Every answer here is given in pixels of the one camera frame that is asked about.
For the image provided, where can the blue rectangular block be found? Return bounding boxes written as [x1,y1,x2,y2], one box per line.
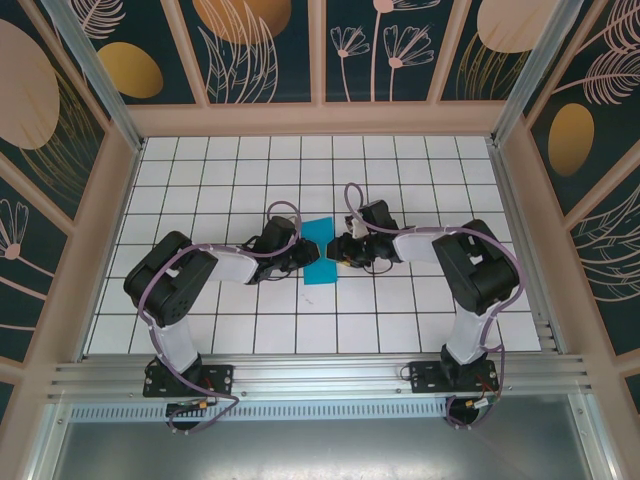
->
[301,217,342,286]

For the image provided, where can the grey sheet metal panel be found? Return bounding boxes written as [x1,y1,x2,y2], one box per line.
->
[49,394,614,480]

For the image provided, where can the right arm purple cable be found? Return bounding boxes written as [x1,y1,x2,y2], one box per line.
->
[344,182,522,431]

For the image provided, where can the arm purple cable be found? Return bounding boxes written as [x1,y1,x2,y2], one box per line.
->
[138,199,304,436]
[344,182,522,431]

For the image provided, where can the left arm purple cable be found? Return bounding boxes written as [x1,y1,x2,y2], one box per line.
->
[138,199,304,436]

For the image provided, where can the long aluminium mounting rail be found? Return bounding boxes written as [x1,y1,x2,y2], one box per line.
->
[47,353,596,401]

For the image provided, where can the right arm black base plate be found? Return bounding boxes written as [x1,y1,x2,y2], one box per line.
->
[408,359,499,394]

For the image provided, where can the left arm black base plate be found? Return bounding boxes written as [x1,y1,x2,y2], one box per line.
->
[143,364,235,399]

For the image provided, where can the aluminium side rail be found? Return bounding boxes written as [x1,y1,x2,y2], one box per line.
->
[487,137,569,357]
[77,137,147,362]

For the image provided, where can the slotted metal cable duct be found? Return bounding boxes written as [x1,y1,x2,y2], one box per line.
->
[69,402,451,422]

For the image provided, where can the aluminium corner post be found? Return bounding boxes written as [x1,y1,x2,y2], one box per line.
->
[40,0,147,154]
[490,0,585,146]

